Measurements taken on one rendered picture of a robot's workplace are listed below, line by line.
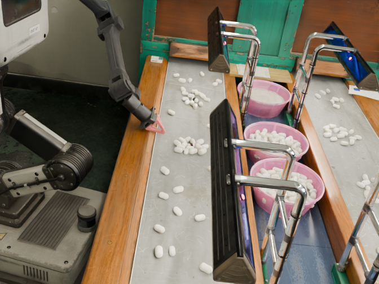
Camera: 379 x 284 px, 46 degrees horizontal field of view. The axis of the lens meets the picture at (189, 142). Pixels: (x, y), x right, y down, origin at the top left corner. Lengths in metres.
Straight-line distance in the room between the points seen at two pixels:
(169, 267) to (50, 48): 2.57
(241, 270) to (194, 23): 1.77
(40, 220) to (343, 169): 1.18
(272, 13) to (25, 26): 1.38
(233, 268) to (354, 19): 1.91
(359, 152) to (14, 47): 1.38
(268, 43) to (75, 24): 1.54
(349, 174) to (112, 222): 0.94
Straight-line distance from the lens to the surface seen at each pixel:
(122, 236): 1.32
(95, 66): 3.54
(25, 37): 1.47
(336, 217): 1.56
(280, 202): 1.20
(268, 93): 2.32
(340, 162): 1.90
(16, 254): 1.70
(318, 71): 2.53
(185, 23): 2.44
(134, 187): 1.49
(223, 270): 0.85
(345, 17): 2.54
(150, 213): 1.43
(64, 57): 3.58
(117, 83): 1.72
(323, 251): 1.56
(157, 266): 1.28
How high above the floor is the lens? 1.69
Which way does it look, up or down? 32 degrees down
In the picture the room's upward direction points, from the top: 8 degrees clockwise
